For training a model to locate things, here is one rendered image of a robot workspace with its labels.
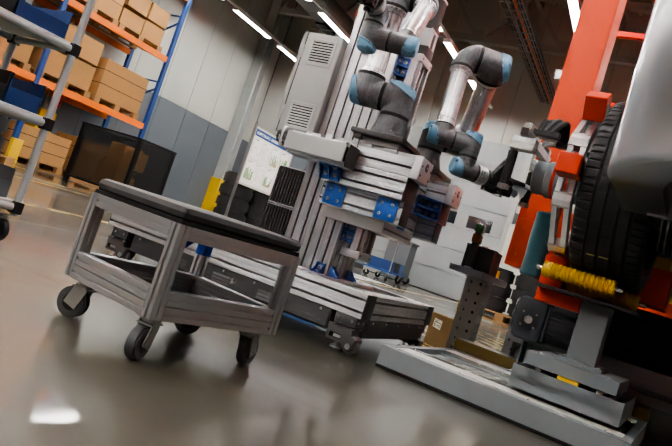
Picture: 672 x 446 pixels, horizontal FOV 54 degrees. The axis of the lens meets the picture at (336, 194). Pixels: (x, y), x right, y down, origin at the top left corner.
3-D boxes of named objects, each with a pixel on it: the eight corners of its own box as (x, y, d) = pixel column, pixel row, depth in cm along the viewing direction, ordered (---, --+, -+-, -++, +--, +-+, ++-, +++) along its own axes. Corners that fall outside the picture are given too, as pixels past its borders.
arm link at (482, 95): (443, 143, 313) (483, 41, 279) (473, 152, 313) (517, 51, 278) (440, 157, 304) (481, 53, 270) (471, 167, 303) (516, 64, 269)
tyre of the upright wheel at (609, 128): (639, 315, 250) (636, 262, 196) (576, 296, 262) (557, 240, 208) (686, 163, 266) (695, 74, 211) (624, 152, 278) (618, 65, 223)
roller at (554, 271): (620, 298, 217) (625, 282, 218) (532, 272, 232) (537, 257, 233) (621, 300, 222) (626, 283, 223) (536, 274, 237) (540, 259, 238)
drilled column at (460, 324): (461, 365, 312) (486, 281, 315) (441, 358, 317) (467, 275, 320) (467, 365, 321) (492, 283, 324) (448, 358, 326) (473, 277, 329)
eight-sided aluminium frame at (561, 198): (557, 248, 218) (602, 94, 223) (537, 242, 222) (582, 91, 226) (580, 268, 265) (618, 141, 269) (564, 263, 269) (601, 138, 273)
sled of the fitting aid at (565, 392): (617, 431, 205) (626, 400, 205) (506, 387, 223) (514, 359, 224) (630, 419, 248) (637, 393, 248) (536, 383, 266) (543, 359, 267)
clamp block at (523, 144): (532, 151, 237) (537, 137, 238) (508, 146, 242) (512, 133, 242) (535, 155, 242) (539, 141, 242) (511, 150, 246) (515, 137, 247)
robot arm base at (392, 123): (363, 129, 257) (370, 106, 257) (376, 140, 270) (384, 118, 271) (397, 138, 250) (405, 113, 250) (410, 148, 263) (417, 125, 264)
